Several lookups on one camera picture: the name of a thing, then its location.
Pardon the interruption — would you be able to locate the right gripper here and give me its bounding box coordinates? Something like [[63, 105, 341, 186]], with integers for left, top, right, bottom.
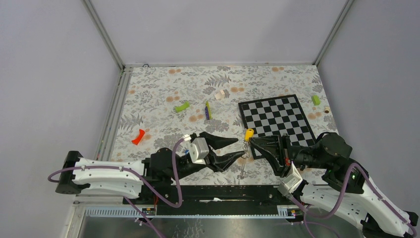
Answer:
[[248, 131, 329, 176]]

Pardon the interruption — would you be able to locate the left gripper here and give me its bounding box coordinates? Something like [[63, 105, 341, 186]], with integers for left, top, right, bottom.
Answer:
[[171, 133, 245, 182]]

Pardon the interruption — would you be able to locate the yellow key tag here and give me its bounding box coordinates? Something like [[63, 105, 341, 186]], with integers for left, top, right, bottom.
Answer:
[[244, 128, 254, 142]]

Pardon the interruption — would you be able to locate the large silver keyring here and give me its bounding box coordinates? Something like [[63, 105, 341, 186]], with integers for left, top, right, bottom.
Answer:
[[237, 140, 250, 180]]

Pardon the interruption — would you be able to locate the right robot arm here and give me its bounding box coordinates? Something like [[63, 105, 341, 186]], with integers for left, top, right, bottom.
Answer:
[[246, 132, 419, 238]]

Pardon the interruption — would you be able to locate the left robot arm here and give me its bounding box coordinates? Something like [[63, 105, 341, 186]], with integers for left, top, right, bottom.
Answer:
[[48, 132, 245, 204]]

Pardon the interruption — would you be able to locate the black white chessboard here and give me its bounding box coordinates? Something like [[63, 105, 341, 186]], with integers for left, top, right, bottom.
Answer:
[[238, 94, 315, 146]]

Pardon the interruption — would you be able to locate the green curved block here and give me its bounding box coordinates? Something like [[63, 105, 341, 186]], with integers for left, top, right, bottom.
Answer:
[[174, 101, 190, 113]]

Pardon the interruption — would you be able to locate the cream toy block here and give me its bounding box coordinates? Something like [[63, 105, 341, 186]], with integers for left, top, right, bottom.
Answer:
[[214, 90, 226, 100]]

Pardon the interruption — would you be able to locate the small green block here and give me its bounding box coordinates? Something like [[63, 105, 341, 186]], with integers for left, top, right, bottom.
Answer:
[[311, 95, 321, 106]]

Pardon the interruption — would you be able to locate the floral table mat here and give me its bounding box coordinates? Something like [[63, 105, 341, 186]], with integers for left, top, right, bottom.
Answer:
[[104, 65, 356, 186]]

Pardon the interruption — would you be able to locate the red curved block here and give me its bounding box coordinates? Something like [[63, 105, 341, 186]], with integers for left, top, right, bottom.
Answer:
[[131, 129, 146, 145]]

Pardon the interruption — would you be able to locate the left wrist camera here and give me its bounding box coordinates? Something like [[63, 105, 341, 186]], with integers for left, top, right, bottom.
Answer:
[[183, 135, 210, 165]]

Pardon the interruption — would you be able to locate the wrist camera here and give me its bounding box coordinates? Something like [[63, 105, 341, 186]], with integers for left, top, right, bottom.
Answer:
[[183, 135, 210, 165], [278, 162, 303, 196]]

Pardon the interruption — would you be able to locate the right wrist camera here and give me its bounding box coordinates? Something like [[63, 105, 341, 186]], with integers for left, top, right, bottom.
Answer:
[[278, 162, 303, 196]]

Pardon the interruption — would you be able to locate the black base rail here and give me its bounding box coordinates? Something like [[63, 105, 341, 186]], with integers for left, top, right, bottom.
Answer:
[[131, 185, 295, 216]]

